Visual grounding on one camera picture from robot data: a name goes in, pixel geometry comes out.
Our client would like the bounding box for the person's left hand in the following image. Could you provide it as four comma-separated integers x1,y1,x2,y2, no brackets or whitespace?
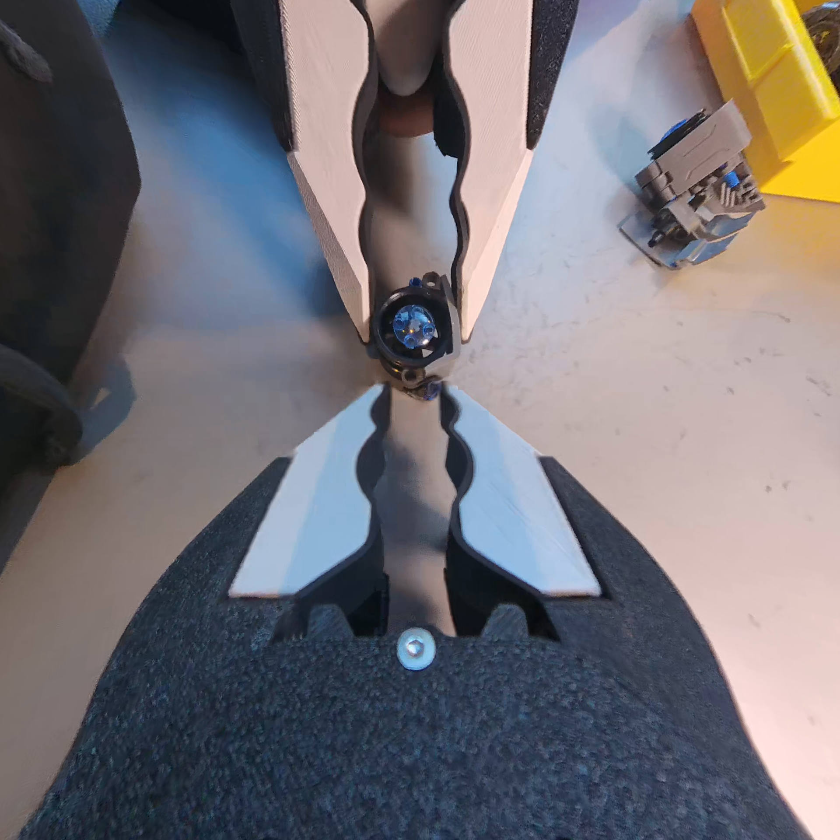
378,92,437,140

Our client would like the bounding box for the yellow plastic storage bin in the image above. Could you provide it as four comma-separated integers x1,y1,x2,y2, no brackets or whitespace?
690,0,840,204

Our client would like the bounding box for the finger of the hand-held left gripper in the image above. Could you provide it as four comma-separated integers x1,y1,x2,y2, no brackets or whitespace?
448,0,536,345
279,0,380,343

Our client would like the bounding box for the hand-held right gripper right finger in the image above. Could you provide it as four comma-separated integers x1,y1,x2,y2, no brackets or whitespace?
438,382,602,636

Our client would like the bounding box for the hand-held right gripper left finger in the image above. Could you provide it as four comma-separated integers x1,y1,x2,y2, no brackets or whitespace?
228,382,392,636

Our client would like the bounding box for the yellow toy tracked robot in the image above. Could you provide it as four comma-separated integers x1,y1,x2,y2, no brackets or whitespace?
804,0,840,55

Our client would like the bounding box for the black round toy lens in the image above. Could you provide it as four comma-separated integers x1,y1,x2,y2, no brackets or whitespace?
366,271,463,403

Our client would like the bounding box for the grey brick head assembly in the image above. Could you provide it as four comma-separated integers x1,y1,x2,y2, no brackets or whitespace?
619,98,767,270

